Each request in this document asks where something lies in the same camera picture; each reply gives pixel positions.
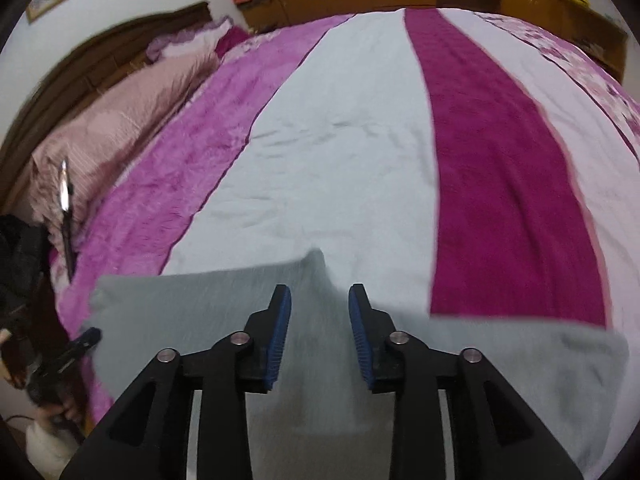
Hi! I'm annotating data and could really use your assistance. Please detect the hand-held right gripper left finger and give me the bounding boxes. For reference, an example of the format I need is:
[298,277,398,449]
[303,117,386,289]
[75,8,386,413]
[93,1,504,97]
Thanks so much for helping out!
[60,284,292,480]

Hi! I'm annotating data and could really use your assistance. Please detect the purple ruffled pillow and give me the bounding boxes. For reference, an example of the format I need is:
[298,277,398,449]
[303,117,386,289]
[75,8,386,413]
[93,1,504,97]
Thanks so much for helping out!
[146,16,235,61]

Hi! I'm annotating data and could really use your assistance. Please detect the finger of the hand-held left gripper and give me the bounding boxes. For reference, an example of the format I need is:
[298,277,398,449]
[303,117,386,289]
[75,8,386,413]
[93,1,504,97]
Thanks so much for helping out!
[57,159,79,282]
[29,327,103,393]

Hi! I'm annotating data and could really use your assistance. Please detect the pale pink striped pillow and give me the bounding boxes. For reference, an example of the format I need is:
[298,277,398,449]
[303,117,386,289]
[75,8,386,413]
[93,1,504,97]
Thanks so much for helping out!
[30,52,221,261]

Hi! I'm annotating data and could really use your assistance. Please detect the purple floral bed sheet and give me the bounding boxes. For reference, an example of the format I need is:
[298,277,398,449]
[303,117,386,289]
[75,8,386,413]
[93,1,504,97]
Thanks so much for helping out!
[472,11,640,161]

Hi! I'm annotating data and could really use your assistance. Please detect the grey pants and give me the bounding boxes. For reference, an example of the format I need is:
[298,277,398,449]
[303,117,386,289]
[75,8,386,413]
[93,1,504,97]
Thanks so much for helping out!
[89,249,630,480]

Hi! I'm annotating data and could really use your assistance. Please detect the pink white striped blanket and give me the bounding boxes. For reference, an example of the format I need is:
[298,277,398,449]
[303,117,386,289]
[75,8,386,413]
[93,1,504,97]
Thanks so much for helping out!
[50,7,640,441]

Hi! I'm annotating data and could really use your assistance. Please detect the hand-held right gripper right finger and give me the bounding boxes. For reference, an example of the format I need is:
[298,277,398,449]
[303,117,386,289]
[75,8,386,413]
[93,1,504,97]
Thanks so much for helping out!
[348,283,584,480]

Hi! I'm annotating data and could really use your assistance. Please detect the dark wooden headboard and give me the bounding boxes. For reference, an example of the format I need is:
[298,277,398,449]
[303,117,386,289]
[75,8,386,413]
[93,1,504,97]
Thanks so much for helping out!
[0,1,213,211]

